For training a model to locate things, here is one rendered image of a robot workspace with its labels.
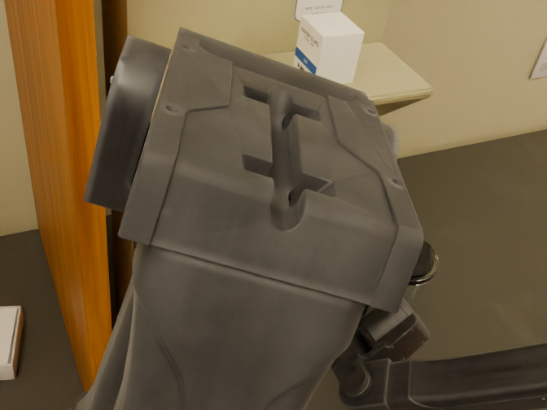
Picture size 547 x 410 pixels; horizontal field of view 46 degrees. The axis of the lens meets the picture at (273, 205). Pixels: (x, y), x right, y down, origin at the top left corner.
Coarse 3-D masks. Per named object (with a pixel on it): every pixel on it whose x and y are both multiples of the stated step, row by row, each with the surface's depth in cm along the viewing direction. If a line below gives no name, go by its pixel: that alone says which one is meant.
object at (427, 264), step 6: (426, 246) 101; (426, 252) 100; (420, 258) 99; (426, 258) 99; (432, 258) 101; (420, 264) 98; (426, 264) 99; (432, 264) 100; (414, 270) 98; (420, 270) 98; (426, 270) 99
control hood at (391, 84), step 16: (368, 48) 78; (384, 48) 78; (288, 64) 72; (368, 64) 74; (384, 64) 75; (400, 64) 75; (368, 80) 72; (384, 80) 72; (400, 80) 73; (416, 80) 73; (368, 96) 69; (384, 96) 70; (400, 96) 71; (416, 96) 72; (384, 112) 80
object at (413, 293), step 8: (432, 248) 103; (432, 272) 99; (416, 280) 98; (408, 288) 100; (416, 288) 100; (408, 296) 101; (416, 296) 102; (416, 304) 105; (368, 312) 106; (360, 320) 109; (360, 328) 110
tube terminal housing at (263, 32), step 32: (128, 0) 62; (160, 0) 64; (192, 0) 65; (224, 0) 67; (256, 0) 68; (288, 0) 70; (352, 0) 74; (384, 0) 76; (128, 32) 64; (160, 32) 66; (224, 32) 69; (256, 32) 71; (288, 32) 73; (128, 256) 88
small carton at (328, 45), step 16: (304, 16) 68; (320, 16) 68; (336, 16) 69; (304, 32) 68; (320, 32) 65; (336, 32) 66; (352, 32) 66; (304, 48) 69; (320, 48) 66; (336, 48) 67; (352, 48) 67; (304, 64) 69; (320, 64) 67; (336, 64) 68; (352, 64) 69; (336, 80) 69; (352, 80) 70
